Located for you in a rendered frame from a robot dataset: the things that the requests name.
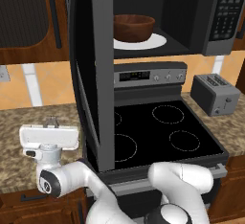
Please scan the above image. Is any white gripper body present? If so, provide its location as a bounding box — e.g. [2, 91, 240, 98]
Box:
[19, 123, 80, 152]

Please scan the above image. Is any black microwave door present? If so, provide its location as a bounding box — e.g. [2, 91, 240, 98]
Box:
[68, 0, 116, 173]

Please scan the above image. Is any brown cupboard door, dark panel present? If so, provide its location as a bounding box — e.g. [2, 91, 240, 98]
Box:
[0, 0, 71, 66]

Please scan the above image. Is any brown wooden bowl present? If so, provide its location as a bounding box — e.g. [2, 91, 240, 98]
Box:
[113, 13, 157, 43]

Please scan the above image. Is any white microwave turntable plate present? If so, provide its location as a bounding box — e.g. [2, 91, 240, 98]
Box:
[113, 32, 168, 51]

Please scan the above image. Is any black microwave oven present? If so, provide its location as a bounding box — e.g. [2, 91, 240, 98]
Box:
[79, 0, 245, 60]

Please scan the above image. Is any brown wooden drawer front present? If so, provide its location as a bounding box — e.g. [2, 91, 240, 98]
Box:
[0, 188, 88, 224]

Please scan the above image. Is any black and steel stove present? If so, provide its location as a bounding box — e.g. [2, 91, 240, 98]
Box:
[82, 61, 231, 224]

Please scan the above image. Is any grey toaster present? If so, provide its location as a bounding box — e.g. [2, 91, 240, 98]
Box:
[189, 73, 242, 118]

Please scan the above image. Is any brown wooden base cupboard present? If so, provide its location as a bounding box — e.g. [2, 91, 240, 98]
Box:
[208, 153, 245, 224]

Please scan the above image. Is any black drawer handle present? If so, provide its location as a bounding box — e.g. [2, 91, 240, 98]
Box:
[20, 192, 50, 203]

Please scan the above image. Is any grey wall socket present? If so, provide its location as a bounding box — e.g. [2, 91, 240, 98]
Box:
[0, 64, 11, 83]

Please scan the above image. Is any grey oven door handle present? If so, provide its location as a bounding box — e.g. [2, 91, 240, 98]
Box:
[108, 163, 229, 197]

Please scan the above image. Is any black cupboard door handle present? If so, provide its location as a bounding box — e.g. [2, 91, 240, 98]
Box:
[46, 0, 63, 50]

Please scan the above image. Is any brown wooden wall cupboard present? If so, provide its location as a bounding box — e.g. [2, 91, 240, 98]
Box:
[231, 9, 245, 52]

